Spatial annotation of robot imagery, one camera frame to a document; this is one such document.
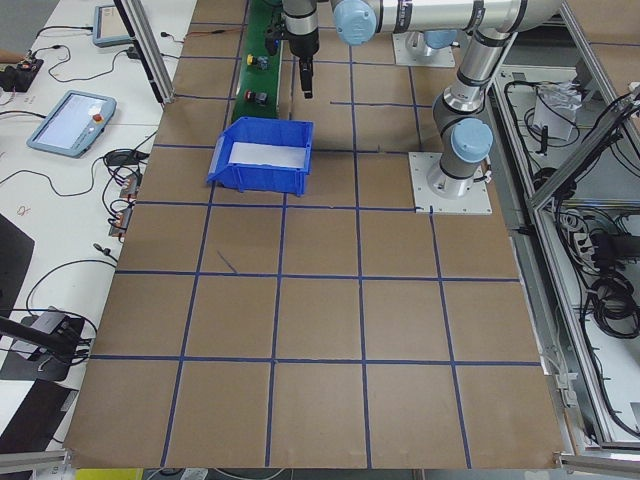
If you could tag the far teach pendant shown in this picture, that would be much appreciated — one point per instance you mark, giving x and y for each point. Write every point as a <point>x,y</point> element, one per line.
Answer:
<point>108,28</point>

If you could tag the near teach pendant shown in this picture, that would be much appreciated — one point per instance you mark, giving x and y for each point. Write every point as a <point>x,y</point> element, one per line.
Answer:
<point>74,124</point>

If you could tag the red mushroom push button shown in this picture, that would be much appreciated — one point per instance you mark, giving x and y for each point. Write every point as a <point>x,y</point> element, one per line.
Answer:
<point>258,98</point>

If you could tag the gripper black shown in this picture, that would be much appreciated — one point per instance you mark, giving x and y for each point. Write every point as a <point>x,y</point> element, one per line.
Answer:
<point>304,44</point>

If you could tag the green conveyor belt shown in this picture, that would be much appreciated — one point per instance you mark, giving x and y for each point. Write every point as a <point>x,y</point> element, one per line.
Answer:
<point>261,14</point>

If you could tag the yellow mushroom push button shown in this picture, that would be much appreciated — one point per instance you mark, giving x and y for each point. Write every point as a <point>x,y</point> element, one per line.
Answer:
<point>258,62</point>

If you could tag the blue source bin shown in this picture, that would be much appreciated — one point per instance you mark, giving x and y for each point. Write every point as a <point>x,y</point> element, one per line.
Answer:
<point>263,154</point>

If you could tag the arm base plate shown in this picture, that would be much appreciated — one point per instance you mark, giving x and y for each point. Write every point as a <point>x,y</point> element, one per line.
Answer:
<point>444,59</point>
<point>436,193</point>

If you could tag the aluminium frame post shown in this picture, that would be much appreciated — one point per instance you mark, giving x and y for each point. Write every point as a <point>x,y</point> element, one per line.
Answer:
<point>139,29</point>

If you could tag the teach pendant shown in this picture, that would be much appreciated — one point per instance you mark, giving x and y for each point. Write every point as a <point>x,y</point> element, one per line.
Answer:
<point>74,124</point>
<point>108,28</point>

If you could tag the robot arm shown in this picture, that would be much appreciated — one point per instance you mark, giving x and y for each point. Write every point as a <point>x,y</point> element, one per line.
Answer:
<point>428,43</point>
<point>491,26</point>

